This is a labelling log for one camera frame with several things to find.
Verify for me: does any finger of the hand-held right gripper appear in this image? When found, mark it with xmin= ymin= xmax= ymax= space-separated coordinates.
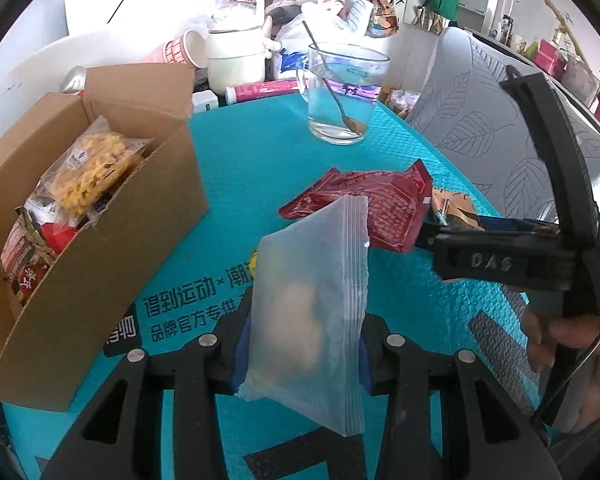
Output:
xmin=477 ymin=216 xmax=563 ymax=234
xmin=414 ymin=223 xmax=486 ymax=253

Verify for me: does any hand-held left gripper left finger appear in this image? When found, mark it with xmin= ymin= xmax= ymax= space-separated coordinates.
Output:
xmin=40 ymin=287 xmax=255 ymax=480

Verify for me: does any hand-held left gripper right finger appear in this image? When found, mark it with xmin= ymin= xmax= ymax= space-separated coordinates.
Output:
xmin=357 ymin=312 xmax=563 ymax=480

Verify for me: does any brown patterned snack packet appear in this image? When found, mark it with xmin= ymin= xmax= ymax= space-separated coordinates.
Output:
xmin=427 ymin=187 xmax=484 ymax=231

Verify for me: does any red snack packet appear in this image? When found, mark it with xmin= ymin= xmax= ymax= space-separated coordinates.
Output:
xmin=278 ymin=158 xmax=434 ymax=254

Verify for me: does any frosted zip bag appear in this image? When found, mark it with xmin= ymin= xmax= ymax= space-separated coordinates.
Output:
xmin=235 ymin=194 xmax=372 ymax=436

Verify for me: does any cardboard box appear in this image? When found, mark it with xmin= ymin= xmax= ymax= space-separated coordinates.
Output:
xmin=0 ymin=65 xmax=211 ymax=413

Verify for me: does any dark red noodle packet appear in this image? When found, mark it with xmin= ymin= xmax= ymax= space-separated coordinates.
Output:
xmin=0 ymin=210 xmax=61 ymax=318

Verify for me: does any yellow crisps packet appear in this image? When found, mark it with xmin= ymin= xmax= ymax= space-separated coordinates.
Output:
xmin=40 ymin=116 xmax=153 ymax=223

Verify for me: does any person's right hand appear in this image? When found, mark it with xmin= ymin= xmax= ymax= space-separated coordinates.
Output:
xmin=521 ymin=304 xmax=600 ymax=433

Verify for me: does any grey leaf-pattern chair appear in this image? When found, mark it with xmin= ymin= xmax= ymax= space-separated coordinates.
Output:
xmin=405 ymin=27 xmax=600 ymax=231

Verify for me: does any metal spoon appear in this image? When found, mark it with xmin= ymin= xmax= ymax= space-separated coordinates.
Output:
xmin=301 ymin=20 xmax=367 ymax=136

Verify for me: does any glass cup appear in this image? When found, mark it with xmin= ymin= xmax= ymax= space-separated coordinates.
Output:
xmin=307 ymin=42 xmax=391 ymax=146

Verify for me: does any pink gift box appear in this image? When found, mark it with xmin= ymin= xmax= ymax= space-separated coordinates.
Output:
xmin=534 ymin=39 xmax=567 ymax=79

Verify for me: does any blue plastic bag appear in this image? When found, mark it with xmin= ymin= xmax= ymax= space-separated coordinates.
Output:
xmin=272 ymin=50 xmax=311 ymax=81

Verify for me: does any pink tube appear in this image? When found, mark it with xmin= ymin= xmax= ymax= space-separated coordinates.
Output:
xmin=225 ymin=79 xmax=303 ymax=104

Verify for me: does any colourful patterned bag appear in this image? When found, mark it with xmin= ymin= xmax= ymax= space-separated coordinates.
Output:
xmin=367 ymin=0 xmax=406 ymax=39

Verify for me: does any white plastic bag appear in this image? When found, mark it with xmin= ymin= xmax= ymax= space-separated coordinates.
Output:
xmin=275 ymin=0 xmax=376 ymax=56

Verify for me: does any white lidded pot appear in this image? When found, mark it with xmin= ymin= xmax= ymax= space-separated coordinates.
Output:
xmin=205 ymin=0 xmax=282 ymax=95

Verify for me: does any pink paper cup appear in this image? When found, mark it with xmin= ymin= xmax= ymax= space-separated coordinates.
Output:
xmin=157 ymin=30 xmax=210 ymax=69

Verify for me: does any silver can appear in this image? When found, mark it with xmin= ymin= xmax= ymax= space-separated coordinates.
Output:
xmin=61 ymin=66 xmax=89 ymax=96

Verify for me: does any white fridge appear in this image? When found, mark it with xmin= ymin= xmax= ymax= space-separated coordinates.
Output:
xmin=64 ymin=0 xmax=231 ymax=37

